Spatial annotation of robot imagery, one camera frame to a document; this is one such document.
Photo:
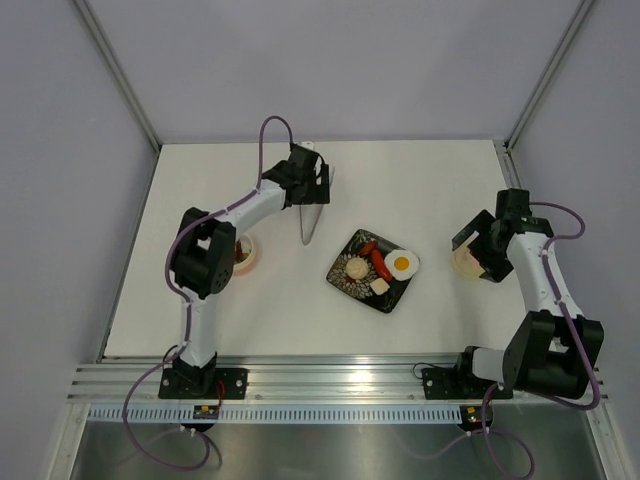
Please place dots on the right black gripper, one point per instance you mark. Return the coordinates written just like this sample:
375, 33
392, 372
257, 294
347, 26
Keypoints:
496, 268

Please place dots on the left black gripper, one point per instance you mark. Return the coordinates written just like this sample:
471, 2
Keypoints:
318, 193

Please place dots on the cream lunch box lid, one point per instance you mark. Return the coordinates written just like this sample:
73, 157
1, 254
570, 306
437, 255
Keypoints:
464, 263

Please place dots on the metal tongs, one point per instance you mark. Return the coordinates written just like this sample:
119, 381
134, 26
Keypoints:
310, 210

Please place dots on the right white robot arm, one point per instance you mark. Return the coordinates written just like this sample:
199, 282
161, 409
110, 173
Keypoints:
554, 350

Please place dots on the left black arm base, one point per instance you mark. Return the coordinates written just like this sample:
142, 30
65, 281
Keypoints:
228, 383

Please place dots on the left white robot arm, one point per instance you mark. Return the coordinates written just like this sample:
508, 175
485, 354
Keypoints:
200, 262

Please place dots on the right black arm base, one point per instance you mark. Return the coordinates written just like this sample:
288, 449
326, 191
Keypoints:
449, 383

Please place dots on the cream pink lunch box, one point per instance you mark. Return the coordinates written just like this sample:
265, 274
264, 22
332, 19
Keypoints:
246, 266

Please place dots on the fried egg toy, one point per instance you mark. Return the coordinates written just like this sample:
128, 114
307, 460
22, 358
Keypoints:
402, 264

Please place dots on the small red shrimp toy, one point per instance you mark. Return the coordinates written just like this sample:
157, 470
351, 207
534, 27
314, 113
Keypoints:
368, 248

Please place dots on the red sausage toy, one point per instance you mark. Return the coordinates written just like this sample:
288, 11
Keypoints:
379, 265

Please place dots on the white steamed bun toy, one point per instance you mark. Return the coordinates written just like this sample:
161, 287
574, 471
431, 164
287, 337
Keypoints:
356, 268

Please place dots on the cream tofu block toy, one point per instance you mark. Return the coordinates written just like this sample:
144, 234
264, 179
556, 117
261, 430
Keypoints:
379, 286

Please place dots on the black patterned square plate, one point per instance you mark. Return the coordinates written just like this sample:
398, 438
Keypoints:
359, 290

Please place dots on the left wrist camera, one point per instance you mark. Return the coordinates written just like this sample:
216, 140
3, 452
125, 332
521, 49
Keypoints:
307, 145

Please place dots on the left aluminium frame post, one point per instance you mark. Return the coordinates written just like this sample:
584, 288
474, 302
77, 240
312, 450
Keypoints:
99, 37

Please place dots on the aluminium frame post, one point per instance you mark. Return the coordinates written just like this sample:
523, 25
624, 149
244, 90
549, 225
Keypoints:
99, 37
553, 65

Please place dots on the right aluminium frame post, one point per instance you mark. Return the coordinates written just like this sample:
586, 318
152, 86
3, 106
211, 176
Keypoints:
553, 65

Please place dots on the white slotted cable duct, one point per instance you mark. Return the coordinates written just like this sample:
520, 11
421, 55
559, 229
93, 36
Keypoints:
281, 414

